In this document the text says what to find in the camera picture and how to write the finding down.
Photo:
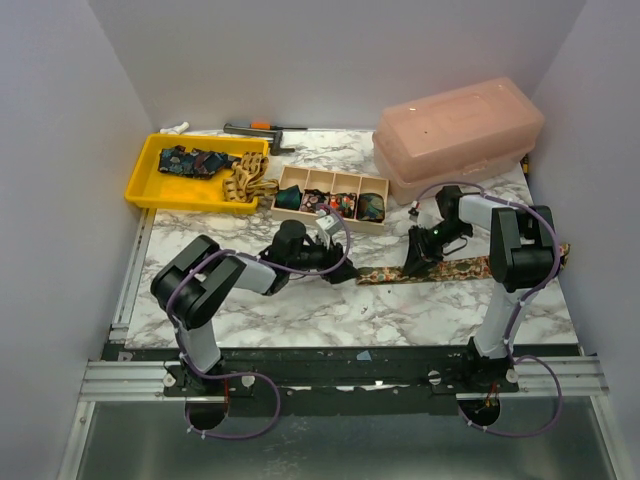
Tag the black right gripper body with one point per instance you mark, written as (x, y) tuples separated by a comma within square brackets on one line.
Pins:
[(423, 248)]

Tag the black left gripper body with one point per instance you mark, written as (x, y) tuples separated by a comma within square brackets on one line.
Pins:
[(316, 257)]

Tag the paisley flamingo patterned tie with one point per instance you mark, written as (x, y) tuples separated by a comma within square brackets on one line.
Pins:
[(467, 269)]

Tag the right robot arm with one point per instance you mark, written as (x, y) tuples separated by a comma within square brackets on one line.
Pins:
[(524, 256)]

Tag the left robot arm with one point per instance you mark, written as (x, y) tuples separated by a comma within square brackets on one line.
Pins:
[(196, 283)]

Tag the red floral rolled tie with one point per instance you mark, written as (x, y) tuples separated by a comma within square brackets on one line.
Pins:
[(344, 204)]

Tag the black floral rolled tie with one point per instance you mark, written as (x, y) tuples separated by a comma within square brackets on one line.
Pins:
[(312, 199)]

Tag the green feather rolled tie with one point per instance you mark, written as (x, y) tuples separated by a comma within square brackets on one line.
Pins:
[(370, 207)]

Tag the wooden compartment organizer box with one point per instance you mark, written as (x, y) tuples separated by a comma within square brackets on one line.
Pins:
[(331, 182)]

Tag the dark green rolled tie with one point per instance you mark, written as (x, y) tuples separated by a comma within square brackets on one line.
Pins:
[(289, 198)]

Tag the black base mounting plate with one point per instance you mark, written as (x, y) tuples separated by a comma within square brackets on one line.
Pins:
[(329, 381)]

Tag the beige beetle patterned tie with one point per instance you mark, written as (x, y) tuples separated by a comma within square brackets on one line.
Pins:
[(248, 179)]

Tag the pink translucent plastic box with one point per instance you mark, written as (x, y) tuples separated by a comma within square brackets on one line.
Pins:
[(469, 134)]

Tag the navy floral patterned tie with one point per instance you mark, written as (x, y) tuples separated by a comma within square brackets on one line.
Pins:
[(194, 164)]

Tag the yellow plastic tray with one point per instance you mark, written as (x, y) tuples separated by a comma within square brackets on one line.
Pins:
[(149, 188)]

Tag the white plastic piece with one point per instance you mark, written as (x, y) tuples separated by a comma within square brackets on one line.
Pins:
[(176, 130)]

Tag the orange handled tool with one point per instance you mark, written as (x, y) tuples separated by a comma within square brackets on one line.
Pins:
[(259, 129)]

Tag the aluminium rail frame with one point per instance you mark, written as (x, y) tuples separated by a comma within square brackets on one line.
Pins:
[(564, 436)]

